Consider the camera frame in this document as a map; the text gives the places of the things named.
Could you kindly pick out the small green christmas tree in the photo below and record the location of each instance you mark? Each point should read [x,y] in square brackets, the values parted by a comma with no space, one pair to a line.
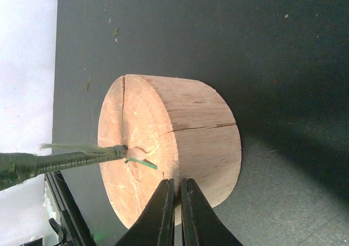
[17,168]

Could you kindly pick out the black aluminium frame rail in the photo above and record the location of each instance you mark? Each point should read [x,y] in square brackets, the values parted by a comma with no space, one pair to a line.
[70,228]

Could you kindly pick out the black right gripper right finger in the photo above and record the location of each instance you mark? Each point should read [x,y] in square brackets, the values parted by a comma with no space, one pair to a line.
[200,224]

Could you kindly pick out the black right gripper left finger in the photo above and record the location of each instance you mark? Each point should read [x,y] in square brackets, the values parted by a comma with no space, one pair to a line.
[155,225]

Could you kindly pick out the round wooden tree base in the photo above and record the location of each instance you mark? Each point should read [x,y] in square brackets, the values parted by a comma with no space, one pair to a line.
[183,127]

